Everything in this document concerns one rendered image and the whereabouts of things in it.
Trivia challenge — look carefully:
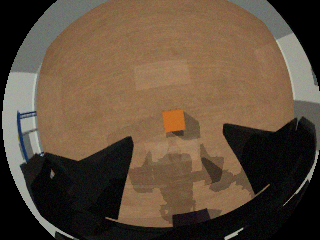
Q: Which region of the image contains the orange block with dark square face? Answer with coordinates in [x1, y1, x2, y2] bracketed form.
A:
[163, 108, 185, 132]

